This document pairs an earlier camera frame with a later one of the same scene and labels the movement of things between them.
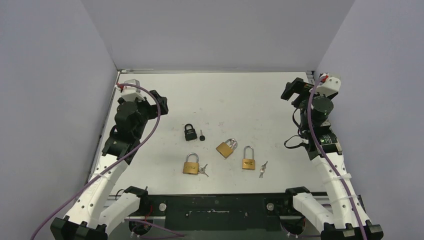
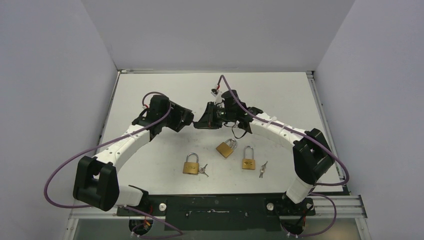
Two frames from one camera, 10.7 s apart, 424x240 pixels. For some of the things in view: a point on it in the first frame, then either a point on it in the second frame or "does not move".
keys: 262,170 does not move
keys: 202,170 does not move
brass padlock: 225,149 does not move
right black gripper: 296,91 -> 211,115
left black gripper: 162,101 -> 179,113
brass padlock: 191,168 does not move
